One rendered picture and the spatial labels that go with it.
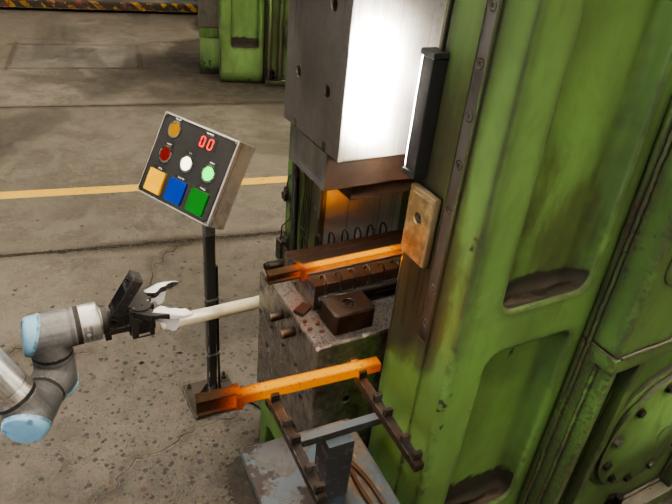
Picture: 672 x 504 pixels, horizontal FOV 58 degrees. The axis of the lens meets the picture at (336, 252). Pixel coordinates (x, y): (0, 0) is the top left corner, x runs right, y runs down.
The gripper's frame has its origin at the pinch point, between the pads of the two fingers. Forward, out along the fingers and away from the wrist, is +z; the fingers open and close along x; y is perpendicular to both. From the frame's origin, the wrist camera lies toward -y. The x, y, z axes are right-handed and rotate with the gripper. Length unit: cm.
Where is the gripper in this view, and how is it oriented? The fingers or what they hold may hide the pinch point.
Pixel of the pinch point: (185, 295)
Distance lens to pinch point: 155.5
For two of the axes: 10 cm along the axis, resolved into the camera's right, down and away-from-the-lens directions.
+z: 8.8, -1.8, 4.4
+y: -0.9, 8.4, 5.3
